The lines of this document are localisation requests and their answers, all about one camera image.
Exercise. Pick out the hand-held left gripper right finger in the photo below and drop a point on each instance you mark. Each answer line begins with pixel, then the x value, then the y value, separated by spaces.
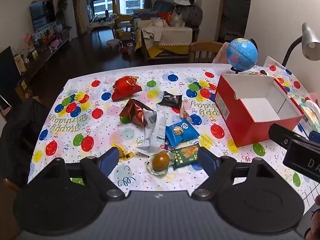
pixel 205 161

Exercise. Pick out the blue cookie packet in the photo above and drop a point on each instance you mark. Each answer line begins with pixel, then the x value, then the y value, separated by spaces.
pixel 180 132

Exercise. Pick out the black snack packet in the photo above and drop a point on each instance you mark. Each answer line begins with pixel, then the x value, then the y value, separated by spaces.
pixel 171 100

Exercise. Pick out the beige paper bag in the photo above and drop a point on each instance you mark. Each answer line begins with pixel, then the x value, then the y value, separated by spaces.
pixel 20 63

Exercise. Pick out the potted plant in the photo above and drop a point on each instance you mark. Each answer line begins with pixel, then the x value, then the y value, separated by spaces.
pixel 62 3

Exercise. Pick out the balloon print tablecloth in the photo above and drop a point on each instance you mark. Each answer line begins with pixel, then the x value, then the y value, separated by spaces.
pixel 105 122

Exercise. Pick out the tissue pack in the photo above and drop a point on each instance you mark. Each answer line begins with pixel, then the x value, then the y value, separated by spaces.
pixel 311 115

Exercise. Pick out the pink cloth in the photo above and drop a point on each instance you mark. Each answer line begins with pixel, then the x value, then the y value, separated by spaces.
pixel 221 56

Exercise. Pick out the gold candy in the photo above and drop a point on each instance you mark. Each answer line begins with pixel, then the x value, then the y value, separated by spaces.
pixel 125 153

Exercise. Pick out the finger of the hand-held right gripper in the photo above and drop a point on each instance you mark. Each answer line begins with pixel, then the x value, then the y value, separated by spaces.
pixel 281 133

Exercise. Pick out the small colourful box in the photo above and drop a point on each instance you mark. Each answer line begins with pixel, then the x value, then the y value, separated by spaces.
pixel 257 72

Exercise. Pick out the white snack packet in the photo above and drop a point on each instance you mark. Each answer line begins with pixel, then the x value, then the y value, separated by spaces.
pixel 156 130

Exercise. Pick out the grey desk lamp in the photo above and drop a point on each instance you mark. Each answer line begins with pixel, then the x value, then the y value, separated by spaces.
pixel 308 42

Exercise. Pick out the green cracker packet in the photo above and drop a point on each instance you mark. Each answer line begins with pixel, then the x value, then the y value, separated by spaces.
pixel 185 156

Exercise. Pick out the round white stool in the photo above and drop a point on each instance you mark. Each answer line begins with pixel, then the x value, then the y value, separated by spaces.
pixel 113 42

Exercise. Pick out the black jacket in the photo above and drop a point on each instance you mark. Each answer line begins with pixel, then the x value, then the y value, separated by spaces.
pixel 20 140

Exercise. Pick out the blue desk globe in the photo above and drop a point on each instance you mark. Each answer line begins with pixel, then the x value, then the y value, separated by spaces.
pixel 241 53

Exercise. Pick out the yellow wooden chair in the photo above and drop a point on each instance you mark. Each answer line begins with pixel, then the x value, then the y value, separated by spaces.
pixel 122 17

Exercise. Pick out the red cardboard box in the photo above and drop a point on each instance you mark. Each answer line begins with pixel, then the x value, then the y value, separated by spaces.
pixel 240 120

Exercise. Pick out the white coffee table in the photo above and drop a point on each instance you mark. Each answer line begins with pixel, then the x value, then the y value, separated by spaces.
pixel 102 24

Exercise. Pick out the dark red foil snack packet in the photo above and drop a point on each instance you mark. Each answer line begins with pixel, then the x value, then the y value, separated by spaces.
pixel 136 112

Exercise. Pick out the large red snack bag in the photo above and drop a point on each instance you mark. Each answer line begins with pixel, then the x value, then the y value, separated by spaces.
pixel 125 88

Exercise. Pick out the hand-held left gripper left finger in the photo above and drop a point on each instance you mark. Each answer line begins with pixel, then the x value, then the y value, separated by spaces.
pixel 109 161

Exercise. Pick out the flat screen television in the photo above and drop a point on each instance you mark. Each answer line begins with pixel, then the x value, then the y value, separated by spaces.
pixel 41 15

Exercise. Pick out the sofa with cloth covers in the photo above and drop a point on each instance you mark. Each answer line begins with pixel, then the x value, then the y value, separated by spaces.
pixel 175 36

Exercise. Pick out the person's right hand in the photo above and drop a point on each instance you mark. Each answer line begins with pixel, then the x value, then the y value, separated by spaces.
pixel 314 220

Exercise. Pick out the dark television cabinet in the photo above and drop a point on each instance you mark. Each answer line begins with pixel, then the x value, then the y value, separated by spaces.
pixel 42 55

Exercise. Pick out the braised egg clear packet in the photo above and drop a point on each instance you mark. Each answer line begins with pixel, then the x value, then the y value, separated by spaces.
pixel 161 162

